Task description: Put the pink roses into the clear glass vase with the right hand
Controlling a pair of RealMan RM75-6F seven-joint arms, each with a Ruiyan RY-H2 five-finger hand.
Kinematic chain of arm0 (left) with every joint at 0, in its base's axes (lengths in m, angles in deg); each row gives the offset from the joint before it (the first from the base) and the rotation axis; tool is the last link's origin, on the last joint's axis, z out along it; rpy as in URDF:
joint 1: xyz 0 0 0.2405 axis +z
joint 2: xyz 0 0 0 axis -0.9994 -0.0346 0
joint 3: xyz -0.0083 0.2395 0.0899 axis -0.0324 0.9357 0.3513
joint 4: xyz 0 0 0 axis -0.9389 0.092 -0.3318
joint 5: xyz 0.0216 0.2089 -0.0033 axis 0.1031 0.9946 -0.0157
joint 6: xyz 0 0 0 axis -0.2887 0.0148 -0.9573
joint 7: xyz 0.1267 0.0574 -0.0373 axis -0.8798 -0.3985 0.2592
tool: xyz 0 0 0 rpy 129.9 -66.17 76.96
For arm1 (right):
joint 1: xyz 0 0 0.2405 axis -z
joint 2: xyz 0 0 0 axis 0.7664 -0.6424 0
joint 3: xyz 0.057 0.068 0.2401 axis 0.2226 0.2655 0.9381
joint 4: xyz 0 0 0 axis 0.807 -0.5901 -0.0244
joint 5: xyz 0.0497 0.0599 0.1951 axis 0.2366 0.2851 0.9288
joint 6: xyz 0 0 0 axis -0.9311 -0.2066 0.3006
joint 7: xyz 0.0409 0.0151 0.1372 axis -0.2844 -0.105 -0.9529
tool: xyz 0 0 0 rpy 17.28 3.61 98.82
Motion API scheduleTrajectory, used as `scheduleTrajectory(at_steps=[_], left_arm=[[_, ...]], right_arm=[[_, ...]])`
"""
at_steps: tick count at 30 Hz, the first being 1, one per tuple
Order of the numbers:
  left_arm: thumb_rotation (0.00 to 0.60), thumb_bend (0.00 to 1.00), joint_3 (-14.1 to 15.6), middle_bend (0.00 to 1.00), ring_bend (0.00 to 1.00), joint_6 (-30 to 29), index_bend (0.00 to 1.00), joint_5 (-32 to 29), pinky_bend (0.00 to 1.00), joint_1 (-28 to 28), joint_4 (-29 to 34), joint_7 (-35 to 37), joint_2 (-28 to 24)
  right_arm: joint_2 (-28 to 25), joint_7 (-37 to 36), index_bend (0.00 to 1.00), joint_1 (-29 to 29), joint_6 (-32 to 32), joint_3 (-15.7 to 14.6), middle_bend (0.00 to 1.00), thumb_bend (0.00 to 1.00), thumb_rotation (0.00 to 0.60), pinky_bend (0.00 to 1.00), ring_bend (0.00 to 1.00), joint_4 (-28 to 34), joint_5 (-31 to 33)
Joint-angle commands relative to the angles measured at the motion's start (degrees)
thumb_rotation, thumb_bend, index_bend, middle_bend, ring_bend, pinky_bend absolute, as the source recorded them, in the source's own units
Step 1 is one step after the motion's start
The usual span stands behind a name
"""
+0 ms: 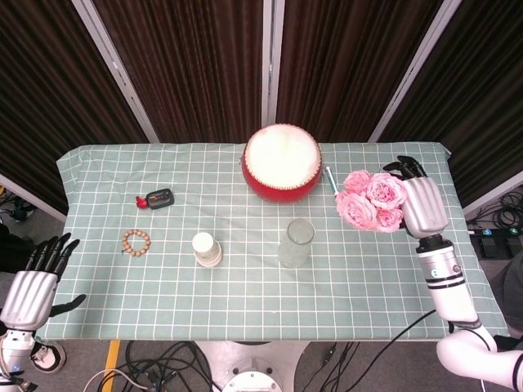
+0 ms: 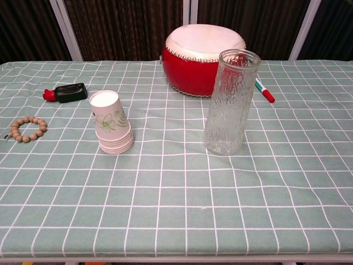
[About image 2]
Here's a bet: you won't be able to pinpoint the wooden bead bracelet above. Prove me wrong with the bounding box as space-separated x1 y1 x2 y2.
3 116 49 144

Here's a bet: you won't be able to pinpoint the silver partition post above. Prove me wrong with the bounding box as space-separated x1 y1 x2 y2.
49 0 84 62
181 0 200 28
287 0 323 61

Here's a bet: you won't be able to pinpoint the red green white marker pen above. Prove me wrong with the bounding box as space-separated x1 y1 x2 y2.
254 77 276 104

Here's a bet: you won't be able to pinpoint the dark brown partition panel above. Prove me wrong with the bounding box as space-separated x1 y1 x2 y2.
62 0 185 62
298 0 353 61
196 0 310 61
0 0 73 65

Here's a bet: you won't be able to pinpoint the red drum white skin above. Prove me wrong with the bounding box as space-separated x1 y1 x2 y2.
161 23 247 98

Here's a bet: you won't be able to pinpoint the white table frame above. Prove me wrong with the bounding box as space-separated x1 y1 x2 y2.
0 253 353 264

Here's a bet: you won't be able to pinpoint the black bottle red cap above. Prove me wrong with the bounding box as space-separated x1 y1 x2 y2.
42 82 89 104

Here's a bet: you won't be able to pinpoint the green white checked tablecloth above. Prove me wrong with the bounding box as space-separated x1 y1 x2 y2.
0 59 353 257

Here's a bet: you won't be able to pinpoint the clear glass cup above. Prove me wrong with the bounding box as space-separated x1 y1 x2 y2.
203 49 262 156

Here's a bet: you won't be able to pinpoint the stacked white paper cups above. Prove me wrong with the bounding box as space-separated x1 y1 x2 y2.
89 89 135 155

